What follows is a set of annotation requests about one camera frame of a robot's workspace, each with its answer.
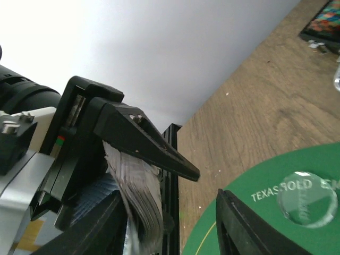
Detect round green poker mat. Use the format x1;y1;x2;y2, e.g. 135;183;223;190
183;143;339;254

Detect black enclosure frame post left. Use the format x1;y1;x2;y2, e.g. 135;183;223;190
159;123;183;255

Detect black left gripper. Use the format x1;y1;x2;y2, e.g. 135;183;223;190
31;76;200;230

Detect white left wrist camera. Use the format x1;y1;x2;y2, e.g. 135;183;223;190
1;107;56;254

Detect blue patterned card deck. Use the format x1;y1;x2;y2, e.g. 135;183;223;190
71;142;164;254

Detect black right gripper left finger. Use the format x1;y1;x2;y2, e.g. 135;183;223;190
33;191;127;255

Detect clear acrylic dealer button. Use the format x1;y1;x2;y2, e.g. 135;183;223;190
277;171;338;228

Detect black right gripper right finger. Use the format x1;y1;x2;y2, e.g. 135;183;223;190
216;189;309;255

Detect chrome case handle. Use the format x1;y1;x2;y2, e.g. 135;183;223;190
333;58;340;92

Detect black poker set case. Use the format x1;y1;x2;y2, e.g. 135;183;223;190
299;1;339;55

